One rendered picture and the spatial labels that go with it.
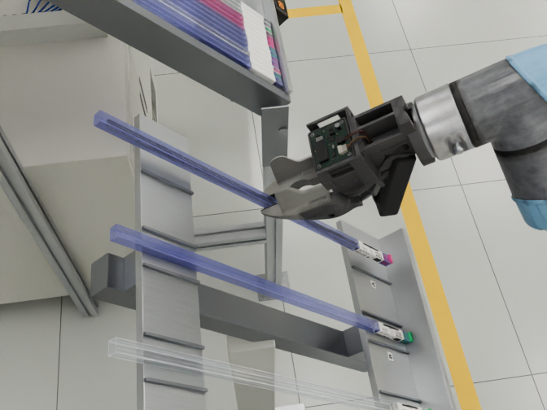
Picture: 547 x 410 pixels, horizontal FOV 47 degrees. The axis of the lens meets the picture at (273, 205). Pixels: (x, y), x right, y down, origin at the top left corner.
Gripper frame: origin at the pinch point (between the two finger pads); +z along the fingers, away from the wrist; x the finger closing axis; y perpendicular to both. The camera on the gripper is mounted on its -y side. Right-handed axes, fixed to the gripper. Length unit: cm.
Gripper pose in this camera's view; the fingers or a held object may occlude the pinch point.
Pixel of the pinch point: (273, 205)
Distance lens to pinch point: 77.8
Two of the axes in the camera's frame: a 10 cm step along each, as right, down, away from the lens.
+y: -4.8, -4.3, -7.7
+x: 1.3, 8.3, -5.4
